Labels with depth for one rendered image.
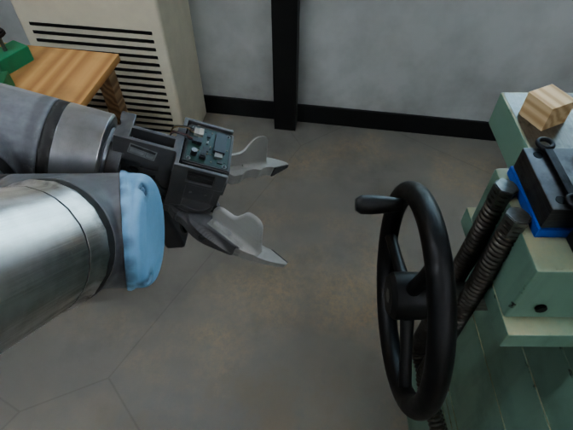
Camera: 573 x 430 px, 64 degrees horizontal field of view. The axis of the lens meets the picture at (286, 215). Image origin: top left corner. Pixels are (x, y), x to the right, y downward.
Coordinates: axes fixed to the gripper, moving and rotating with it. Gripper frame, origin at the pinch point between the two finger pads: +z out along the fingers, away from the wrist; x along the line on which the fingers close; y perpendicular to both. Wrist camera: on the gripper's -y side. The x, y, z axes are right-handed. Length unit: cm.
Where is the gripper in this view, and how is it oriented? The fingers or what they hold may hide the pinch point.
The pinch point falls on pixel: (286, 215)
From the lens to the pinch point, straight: 54.0
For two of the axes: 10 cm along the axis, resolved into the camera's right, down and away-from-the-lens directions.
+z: 9.4, 2.3, 2.6
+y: 3.4, -6.0, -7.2
